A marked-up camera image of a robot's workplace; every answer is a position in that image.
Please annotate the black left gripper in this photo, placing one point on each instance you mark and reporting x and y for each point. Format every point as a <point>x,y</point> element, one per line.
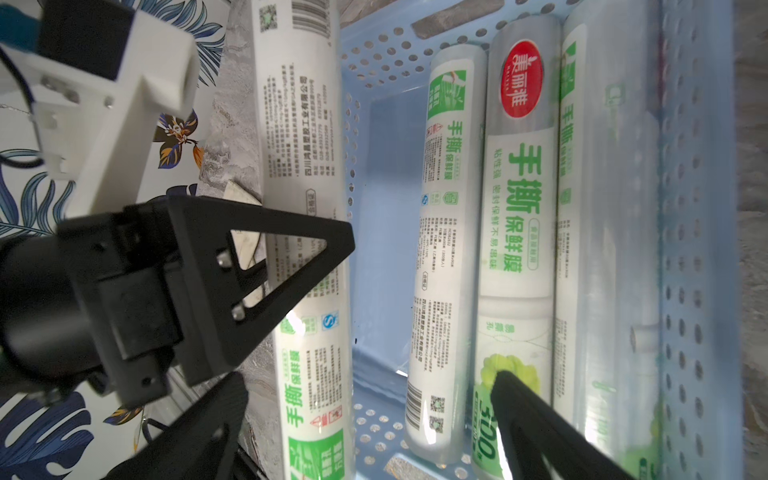
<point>163,277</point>

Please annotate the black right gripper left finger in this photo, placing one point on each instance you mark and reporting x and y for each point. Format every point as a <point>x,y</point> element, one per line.
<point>201,444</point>

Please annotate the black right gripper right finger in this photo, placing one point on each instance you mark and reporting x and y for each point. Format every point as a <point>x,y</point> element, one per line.
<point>538,442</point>

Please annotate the clear plastic wrap roll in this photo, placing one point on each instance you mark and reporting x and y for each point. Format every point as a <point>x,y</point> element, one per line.
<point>607,322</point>

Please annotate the plastic wrap roll green text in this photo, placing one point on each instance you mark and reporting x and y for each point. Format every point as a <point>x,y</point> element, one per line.
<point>445,291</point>

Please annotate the plastic wrap roll red label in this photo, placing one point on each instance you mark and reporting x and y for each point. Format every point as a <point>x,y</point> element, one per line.
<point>515,319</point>

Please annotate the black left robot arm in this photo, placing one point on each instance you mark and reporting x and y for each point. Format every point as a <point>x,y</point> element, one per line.
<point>44,346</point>

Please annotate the beige cloth under arm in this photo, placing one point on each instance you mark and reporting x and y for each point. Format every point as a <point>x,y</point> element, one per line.
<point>246,242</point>

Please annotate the light blue plastic basket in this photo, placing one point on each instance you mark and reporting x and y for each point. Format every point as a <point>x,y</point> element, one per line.
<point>385,62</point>

